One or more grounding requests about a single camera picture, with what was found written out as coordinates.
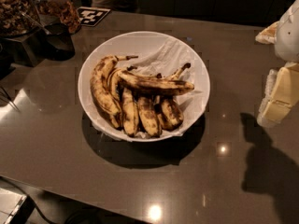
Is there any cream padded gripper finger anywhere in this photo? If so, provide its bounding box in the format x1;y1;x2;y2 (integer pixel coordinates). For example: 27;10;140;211
255;21;278;45
257;62;299;128

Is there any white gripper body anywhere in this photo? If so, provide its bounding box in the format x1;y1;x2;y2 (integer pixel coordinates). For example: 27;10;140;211
275;0;299;63

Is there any white bowl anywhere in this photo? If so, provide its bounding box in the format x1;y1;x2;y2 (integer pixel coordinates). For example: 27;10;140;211
77;31;211;143

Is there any right brown banana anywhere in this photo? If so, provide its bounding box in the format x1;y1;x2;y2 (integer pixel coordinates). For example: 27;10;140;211
154;63;192;132

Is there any centre brown spotted banana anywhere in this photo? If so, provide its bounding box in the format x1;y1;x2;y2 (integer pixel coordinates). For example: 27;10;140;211
137;96;162;137

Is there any large left curved banana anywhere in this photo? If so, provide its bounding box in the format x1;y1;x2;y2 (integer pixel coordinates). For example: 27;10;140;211
90;55;135;115

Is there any black scoop bowl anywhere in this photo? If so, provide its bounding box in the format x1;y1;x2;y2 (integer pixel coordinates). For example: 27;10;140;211
19;10;77;62

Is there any white paper liner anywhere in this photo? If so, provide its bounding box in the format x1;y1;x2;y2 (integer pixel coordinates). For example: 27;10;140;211
93;36;210;140

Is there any black white marker tag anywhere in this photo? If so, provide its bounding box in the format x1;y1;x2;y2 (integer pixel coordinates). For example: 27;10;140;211
78;7;110;27

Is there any glass jar of snacks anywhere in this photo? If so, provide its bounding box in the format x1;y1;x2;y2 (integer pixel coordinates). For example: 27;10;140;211
33;0;80;34

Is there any dark metal stand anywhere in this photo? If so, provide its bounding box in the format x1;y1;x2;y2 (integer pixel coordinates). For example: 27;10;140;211
0;30;45;78

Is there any glass jar of nuts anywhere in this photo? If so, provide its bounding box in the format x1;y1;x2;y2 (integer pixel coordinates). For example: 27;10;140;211
0;0;39;37

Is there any white box on floor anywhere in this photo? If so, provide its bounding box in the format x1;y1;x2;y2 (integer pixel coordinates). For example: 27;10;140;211
0;189;27;224

